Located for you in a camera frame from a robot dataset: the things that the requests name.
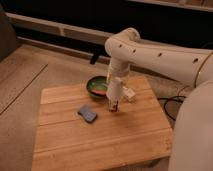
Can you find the small dark bottle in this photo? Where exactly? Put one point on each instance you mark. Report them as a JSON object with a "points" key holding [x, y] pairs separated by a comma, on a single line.
{"points": [[113, 105]]}

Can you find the green ceramic bowl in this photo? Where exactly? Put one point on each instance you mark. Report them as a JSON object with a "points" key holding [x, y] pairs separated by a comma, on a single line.
{"points": [[97, 87]]}

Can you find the long grey rail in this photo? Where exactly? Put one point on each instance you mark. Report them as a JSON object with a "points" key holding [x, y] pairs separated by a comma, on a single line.
{"points": [[93, 37]]}

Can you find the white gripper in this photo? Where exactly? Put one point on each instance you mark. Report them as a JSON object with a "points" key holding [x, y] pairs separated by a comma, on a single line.
{"points": [[114, 91]]}

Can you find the white rectangular box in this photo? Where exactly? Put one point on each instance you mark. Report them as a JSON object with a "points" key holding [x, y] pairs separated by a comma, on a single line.
{"points": [[129, 94]]}

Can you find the wooden cutting board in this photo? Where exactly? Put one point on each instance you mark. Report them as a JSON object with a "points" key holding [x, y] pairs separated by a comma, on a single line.
{"points": [[137, 132]]}

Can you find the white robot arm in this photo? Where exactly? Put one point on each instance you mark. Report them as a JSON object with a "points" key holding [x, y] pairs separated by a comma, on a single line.
{"points": [[192, 146]]}

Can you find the grey cabinet corner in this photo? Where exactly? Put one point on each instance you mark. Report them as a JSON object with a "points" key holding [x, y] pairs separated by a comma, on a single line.
{"points": [[8, 39]]}

